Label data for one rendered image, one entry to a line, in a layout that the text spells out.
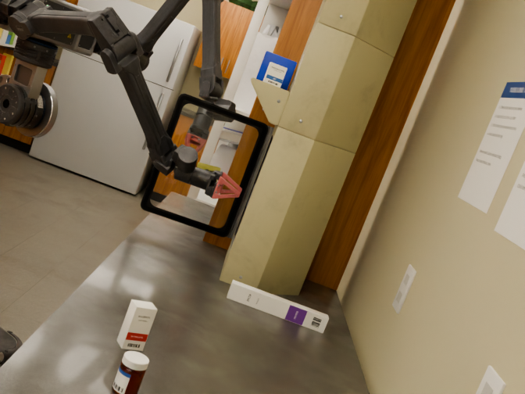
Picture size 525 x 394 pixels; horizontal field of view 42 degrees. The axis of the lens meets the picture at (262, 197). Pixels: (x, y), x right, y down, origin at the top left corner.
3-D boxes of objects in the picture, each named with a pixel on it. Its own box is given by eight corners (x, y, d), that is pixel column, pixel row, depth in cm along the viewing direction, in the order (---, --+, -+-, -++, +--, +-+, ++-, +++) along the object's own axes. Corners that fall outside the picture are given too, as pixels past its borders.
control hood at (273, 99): (276, 120, 220) (287, 91, 218) (277, 126, 188) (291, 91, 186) (243, 108, 219) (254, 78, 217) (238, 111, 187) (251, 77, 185)
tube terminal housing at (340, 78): (296, 279, 228) (383, 60, 216) (300, 310, 196) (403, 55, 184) (226, 253, 227) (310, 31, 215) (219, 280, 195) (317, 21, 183)
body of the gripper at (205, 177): (220, 172, 210) (198, 163, 210) (217, 175, 200) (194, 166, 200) (213, 191, 211) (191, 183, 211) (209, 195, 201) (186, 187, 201)
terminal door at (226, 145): (226, 238, 224) (269, 125, 218) (138, 208, 220) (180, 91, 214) (226, 238, 225) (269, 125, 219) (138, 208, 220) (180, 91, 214)
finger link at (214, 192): (244, 182, 205) (215, 171, 205) (243, 185, 198) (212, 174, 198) (237, 203, 206) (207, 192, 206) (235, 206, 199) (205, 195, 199)
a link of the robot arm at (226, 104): (214, 87, 233) (201, 80, 225) (244, 91, 228) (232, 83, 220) (206, 121, 232) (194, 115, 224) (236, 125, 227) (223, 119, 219)
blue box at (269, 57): (286, 91, 215) (296, 63, 214) (287, 91, 205) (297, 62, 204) (256, 79, 215) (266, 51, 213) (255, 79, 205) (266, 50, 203)
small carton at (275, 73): (278, 87, 201) (285, 68, 200) (280, 87, 196) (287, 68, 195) (262, 81, 200) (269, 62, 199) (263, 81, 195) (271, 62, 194)
